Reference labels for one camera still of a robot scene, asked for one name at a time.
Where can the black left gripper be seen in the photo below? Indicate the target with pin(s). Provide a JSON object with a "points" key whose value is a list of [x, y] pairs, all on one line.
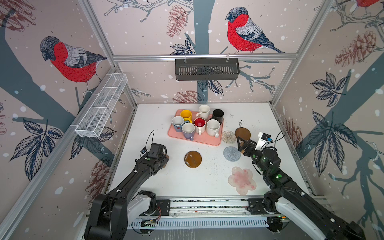
{"points": [[164, 158]]}

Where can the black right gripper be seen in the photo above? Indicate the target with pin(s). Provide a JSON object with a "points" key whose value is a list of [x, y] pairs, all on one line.
{"points": [[245, 147]]}

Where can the blue grey woven coaster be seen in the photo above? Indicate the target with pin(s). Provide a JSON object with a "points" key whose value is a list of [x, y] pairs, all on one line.
{"points": [[231, 154]]}

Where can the pink flower shaped coaster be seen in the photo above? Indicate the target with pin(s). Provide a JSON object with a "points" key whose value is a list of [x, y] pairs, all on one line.
{"points": [[242, 180]]}

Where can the glossy brown round coaster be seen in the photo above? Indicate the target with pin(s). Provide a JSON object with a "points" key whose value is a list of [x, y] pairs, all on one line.
{"points": [[193, 159]]}

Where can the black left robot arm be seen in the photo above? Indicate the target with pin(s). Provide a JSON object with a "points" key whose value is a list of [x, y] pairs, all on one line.
{"points": [[112, 213]]}

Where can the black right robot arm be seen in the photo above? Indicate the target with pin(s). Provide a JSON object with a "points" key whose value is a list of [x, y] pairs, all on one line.
{"points": [[285, 197]]}

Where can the dark wooden round coaster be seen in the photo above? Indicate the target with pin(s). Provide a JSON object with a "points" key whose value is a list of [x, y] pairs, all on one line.
{"points": [[243, 133]]}

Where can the multicolour zigzag woven coaster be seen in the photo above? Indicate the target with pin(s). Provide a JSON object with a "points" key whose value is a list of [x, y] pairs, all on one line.
{"points": [[229, 137]]}

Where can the white mug front right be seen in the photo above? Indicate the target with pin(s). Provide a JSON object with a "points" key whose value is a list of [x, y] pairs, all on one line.
{"points": [[213, 127]]}

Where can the pink tray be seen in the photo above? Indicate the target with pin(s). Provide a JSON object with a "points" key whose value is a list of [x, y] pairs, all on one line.
{"points": [[204, 138]]}

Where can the black mug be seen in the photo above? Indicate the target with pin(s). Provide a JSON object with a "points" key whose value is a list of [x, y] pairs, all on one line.
{"points": [[218, 115]]}

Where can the blue patterned mug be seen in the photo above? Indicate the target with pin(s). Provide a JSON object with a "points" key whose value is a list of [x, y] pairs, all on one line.
{"points": [[178, 123]]}

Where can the lavender mug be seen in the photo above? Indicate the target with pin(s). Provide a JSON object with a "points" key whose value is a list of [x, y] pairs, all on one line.
{"points": [[188, 130]]}

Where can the red inside white mug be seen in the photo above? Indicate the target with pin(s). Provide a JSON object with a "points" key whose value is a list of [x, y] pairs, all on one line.
{"points": [[200, 125]]}

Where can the cream mug at back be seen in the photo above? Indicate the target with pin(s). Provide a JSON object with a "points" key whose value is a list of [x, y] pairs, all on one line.
{"points": [[204, 112]]}

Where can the yellow mug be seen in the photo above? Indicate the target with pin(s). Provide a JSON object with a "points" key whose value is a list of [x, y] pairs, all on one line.
{"points": [[186, 115]]}

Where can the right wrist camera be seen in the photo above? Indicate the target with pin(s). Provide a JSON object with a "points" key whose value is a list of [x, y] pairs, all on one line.
{"points": [[263, 140]]}

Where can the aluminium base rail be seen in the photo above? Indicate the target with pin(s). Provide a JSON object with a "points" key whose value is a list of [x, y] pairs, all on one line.
{"points": [[219, 213]]}

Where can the white wire mesh shelf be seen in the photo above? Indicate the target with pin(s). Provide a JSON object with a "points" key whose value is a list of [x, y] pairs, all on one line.
{"points": [[99, 112]]}

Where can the black hanging wire basket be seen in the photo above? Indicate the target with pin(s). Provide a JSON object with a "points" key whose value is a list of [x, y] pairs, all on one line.
{"points": [[207, 69]]}

